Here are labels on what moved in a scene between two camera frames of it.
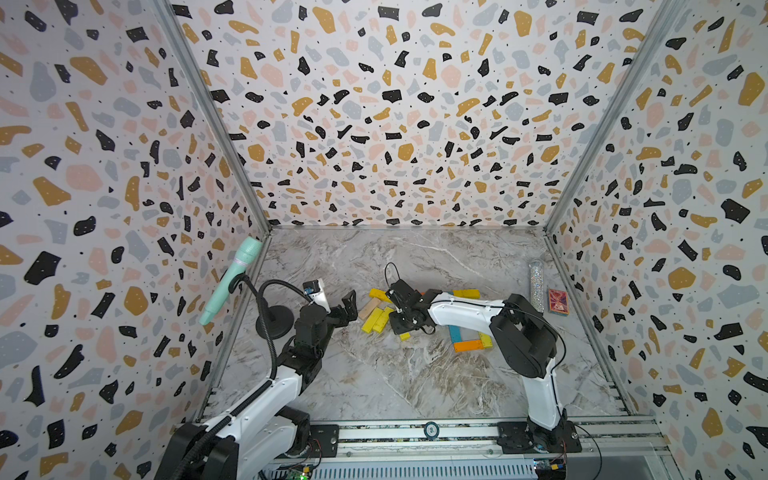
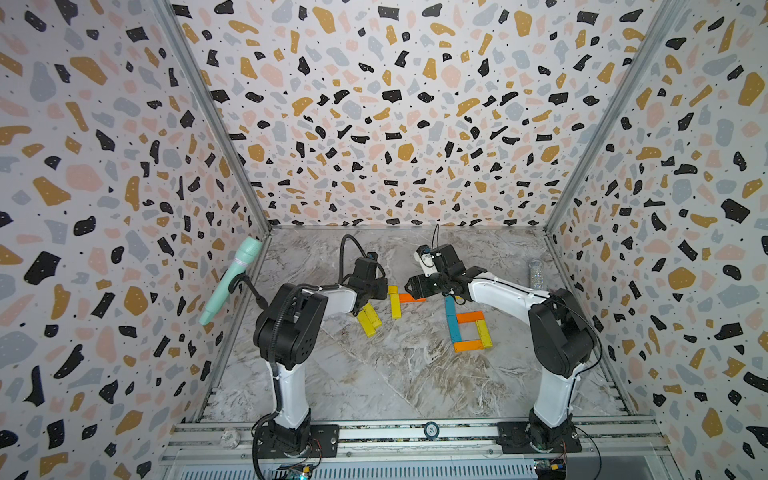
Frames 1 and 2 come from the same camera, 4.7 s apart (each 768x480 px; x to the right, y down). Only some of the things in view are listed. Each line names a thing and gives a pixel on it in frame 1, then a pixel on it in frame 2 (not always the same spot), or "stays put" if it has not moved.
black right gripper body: [402, 323] to [433, 285]
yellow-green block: [486, 340] stays put
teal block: [456, 335] stays put
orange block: [473, 345] stays put
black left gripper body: [335, 320] to [380, 290]
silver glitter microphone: [537, 283] stays put
